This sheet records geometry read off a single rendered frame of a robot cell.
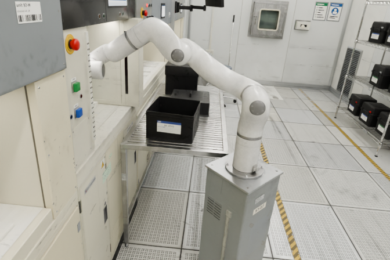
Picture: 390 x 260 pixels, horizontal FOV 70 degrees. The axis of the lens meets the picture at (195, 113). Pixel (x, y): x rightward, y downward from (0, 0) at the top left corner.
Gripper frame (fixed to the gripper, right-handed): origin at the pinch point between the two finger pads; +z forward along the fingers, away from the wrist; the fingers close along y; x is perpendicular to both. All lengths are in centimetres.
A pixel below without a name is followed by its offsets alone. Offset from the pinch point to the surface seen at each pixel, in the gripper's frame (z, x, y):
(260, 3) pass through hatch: -219, 38, 416
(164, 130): -60, -36, 13
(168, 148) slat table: -63, -43, 5
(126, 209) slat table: -38, -88, 8
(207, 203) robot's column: -84, -65, -13
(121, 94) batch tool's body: -32, -24, 39
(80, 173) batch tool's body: -29, -34, -34
